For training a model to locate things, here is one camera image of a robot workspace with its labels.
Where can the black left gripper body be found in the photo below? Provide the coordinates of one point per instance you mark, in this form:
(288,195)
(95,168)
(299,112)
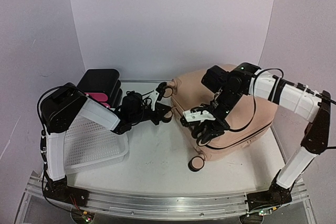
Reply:
(137,117)

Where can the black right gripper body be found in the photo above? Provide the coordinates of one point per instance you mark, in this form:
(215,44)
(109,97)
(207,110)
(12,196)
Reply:
(228,99)

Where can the pink hard-shell suitcase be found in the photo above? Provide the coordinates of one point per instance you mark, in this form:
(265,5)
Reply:
(251,117)

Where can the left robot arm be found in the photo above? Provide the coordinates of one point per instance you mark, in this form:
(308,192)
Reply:
(59,107)

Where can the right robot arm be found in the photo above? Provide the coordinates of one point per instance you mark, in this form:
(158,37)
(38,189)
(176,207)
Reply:
(320,176)

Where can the black pink drawer organizer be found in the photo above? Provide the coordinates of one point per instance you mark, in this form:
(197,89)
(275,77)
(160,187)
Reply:
(103,85)

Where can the white perforated plastic basket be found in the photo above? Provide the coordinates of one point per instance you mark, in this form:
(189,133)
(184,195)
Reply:
(89,145)

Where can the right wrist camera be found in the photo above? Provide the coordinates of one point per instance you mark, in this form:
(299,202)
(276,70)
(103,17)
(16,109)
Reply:
(195,117)

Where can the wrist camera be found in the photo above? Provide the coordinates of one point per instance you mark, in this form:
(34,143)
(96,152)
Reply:
(195,117)
(155,96)

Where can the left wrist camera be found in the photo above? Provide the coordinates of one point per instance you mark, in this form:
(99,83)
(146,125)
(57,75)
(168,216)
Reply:
(155,96)

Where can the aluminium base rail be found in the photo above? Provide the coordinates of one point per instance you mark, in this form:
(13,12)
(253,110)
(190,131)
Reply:
(37,205)

